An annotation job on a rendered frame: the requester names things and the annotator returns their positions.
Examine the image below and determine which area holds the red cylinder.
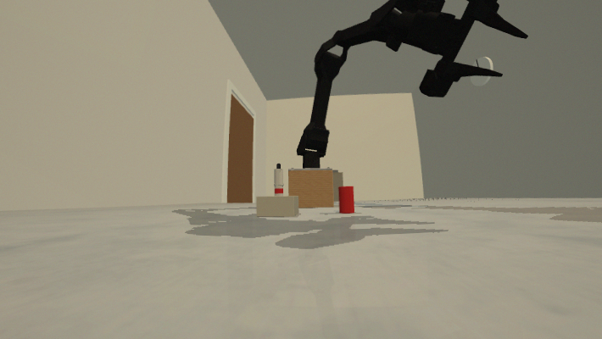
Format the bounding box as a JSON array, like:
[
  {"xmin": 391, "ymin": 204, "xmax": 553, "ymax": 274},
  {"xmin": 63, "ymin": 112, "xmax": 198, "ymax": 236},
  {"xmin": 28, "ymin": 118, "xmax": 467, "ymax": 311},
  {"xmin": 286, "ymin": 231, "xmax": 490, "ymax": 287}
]
[{"xmin": 339, "ymin": 186, "xmax": 354, "ymax": 214}]

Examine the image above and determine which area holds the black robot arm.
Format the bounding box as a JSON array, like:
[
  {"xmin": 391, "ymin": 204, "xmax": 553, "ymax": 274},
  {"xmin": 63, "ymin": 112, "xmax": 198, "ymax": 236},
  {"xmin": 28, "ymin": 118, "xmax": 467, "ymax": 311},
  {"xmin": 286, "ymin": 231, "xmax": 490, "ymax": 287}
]
[{"xmin": 297, "ymin": 0, "xmax": 455, "ymax": 169}]

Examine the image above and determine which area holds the white marker with red band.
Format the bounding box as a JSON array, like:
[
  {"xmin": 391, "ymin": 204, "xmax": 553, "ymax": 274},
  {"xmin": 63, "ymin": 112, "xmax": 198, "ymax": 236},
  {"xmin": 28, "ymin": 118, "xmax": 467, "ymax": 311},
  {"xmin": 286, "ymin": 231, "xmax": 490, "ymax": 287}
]
[{"xmin": 274, "ymin": 164, "xmax": 284, "ymax": 197}]

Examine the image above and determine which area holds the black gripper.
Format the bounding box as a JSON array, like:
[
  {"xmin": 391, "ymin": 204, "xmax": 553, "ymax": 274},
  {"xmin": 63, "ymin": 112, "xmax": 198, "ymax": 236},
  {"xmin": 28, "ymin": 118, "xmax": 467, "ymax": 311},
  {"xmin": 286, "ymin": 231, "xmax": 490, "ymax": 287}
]
[{"xmin": 419, "ymin": 0, "xmax": 528, "ymax": 97}]

